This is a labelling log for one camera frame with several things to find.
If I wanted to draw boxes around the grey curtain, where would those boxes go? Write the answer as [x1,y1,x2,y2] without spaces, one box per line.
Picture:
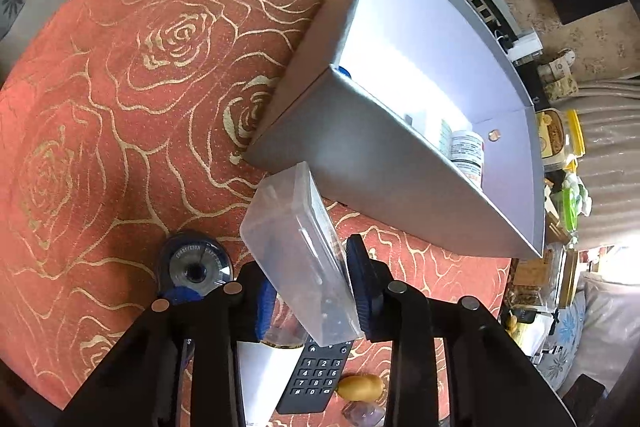
[575,77,640,248]

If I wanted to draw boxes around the glass jar of nuts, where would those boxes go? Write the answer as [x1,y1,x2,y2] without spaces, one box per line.
[510,247,581,308]

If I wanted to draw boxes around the purple nail polish bottle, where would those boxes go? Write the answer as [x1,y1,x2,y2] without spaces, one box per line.
[341,404,386,427]

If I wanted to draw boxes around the white pill bottle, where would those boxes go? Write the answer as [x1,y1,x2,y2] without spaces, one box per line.
[450,131,486,190]

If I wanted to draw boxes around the brown egg-shaped object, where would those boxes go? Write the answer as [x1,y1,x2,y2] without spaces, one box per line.
[336,374,386,403]

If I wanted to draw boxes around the red rose-pattern tablecloth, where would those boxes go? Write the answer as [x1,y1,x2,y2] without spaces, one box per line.
[0,0,513,427]

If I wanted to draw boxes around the clear plastic case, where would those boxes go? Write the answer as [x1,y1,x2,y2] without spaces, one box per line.
[239,161,363,345]

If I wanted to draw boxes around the green-lid container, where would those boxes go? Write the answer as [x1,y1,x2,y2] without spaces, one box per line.
[560,174,593,228]

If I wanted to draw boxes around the grey power strip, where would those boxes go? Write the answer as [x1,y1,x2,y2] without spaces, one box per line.
[457,0,501,20]

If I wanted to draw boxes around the beige floral pouch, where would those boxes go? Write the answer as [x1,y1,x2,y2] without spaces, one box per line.
[537,49,578,98]

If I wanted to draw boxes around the white cylindrical tube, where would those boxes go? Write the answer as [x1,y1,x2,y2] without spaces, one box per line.
[236,339,310,427]

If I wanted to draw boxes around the correction tape dispenser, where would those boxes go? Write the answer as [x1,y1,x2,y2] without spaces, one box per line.
[156,232,235,305]

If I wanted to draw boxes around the grey cardboard box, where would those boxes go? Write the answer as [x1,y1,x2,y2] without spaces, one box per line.
[242,0,546,259]

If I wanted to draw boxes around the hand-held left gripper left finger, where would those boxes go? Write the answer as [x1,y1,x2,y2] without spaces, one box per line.
[55,262,276,427]

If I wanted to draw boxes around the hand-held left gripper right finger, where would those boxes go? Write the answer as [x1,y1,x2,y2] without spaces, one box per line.
[345,234,581,427]

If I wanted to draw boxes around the white box device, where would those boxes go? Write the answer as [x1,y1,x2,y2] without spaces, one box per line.
[507,32,543,60]

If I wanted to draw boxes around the yellow-lid plastic jar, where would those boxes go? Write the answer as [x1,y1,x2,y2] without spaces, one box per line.
[537,108,586,170]

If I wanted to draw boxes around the black remote control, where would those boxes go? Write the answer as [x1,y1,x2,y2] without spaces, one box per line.
[276,339,354,415]

